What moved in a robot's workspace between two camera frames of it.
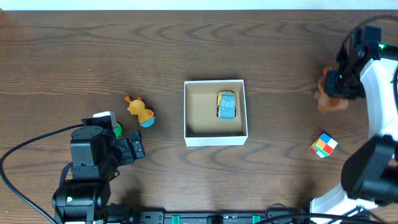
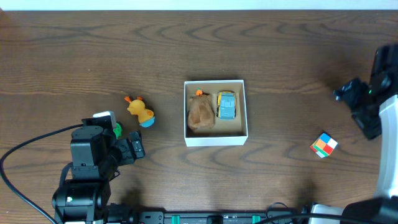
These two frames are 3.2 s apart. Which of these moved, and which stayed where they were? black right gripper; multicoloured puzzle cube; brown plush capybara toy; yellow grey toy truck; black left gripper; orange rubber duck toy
Moved: brown plush capybara toy; black right gripper
Stayed: orange rubber duck toy; black left gripper; yellow grey toy truck; multicoloured puzzle cube
